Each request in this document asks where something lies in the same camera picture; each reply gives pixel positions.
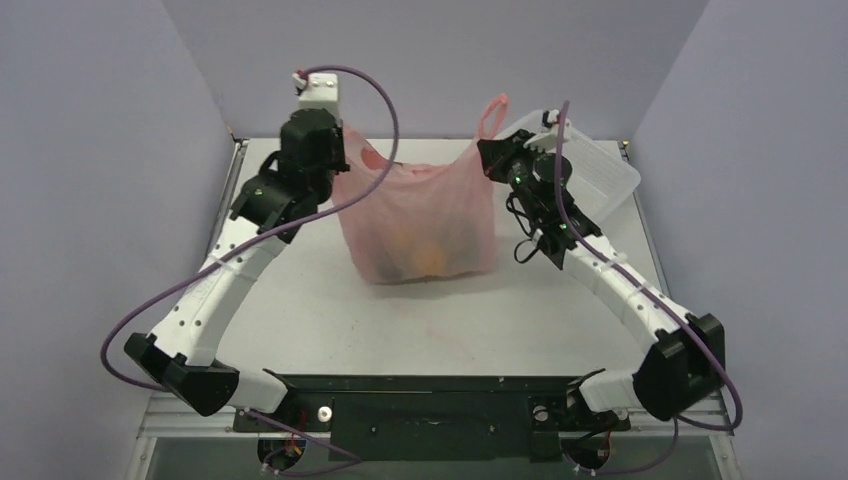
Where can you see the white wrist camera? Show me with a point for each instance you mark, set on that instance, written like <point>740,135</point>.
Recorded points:
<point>318,91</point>
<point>555,131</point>

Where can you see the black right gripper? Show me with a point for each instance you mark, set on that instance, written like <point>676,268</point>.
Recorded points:
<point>494,158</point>

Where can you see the white plastic basket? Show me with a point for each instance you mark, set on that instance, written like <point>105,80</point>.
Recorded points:
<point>602,182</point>

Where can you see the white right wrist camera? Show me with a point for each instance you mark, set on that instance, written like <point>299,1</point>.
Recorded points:
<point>555,131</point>

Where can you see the yellow fake lemon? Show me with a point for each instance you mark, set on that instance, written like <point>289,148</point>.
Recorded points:
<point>429,260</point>

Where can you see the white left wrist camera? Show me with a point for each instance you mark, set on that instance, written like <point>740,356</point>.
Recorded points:
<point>318,91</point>

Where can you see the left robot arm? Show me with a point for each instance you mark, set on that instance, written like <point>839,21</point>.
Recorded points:
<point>180,352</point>

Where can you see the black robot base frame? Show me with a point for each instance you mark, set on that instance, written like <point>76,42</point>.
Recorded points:
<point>438,418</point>

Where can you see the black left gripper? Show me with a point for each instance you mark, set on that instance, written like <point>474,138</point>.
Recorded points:
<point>343,164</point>

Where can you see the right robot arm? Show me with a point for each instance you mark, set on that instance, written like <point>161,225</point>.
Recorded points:
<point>684,354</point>

